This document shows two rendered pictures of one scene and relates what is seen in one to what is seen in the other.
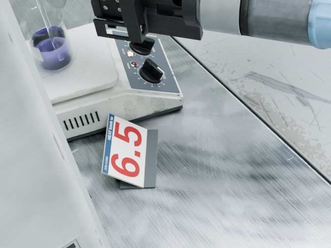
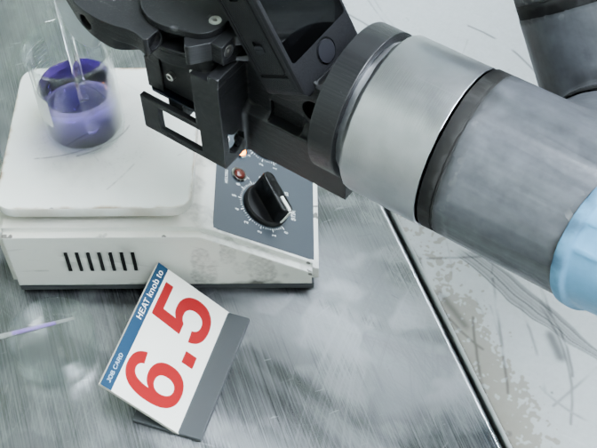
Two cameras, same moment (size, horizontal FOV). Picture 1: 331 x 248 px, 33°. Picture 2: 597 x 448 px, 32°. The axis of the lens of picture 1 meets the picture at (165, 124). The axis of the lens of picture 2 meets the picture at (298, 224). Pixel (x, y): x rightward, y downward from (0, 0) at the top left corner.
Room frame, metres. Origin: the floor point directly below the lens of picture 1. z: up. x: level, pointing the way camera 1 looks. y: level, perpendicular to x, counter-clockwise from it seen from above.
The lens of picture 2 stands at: (0.11, -0.07, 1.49)
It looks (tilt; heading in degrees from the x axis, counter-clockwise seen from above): 53 degrees down; 8
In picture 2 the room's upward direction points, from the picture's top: 1 degrees counter-clockwise
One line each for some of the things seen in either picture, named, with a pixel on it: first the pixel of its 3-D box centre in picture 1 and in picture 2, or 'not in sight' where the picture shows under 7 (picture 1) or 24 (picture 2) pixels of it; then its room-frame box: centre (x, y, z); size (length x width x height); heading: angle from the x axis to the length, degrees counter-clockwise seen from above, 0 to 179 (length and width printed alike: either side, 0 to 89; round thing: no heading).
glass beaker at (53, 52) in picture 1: (49, 38); (78, 84); (0.54, 0.12, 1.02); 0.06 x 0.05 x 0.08; 165
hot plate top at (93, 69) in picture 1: (66, 63); (103, 138); (0.54, 0.11, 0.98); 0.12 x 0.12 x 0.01; 8
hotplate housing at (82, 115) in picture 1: (92, 80); (151, 181); (0.54, 0.09, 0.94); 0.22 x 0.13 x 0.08; 98
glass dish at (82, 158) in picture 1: (70, 165); (53, 341); (0.43, 0.13, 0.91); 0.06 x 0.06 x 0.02
